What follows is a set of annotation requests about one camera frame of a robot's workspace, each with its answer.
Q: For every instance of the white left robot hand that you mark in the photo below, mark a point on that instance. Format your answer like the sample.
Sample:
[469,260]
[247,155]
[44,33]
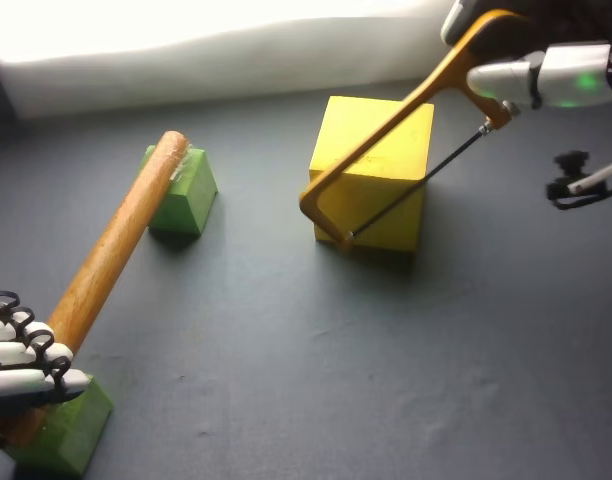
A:
[16,355]

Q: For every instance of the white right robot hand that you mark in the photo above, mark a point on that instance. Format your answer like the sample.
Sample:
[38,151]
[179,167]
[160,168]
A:
[571,70]

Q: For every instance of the round wooden rod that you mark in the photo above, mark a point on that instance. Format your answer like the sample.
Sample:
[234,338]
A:
[111,240]

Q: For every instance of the green wedge support block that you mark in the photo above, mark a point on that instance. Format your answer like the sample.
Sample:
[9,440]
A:
[71,435]
[191,200]

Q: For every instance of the yellow wooden cube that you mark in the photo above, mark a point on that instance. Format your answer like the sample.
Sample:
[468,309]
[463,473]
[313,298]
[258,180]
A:
[386,155]

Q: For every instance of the grey table cloth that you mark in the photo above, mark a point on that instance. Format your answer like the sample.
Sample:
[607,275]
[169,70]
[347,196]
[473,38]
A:
[306,360]

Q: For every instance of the white backdrop sheet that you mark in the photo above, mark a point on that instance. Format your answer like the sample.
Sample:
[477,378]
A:
[211,50]

